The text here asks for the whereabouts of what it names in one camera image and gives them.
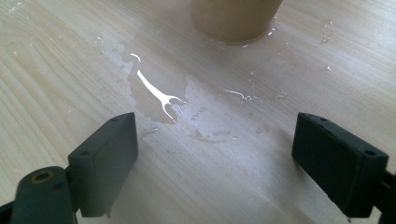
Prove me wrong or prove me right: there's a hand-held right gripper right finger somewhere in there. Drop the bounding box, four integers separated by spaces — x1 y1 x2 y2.
291 112 389 218

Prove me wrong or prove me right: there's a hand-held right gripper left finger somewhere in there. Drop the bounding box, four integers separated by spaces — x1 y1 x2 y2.
67 112 139 218

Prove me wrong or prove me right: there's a brown paper cup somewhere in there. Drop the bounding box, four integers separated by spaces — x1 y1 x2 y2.
190 0 284 45

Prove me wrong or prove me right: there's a water spill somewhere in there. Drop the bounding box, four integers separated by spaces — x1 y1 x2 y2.
92 31 292 145

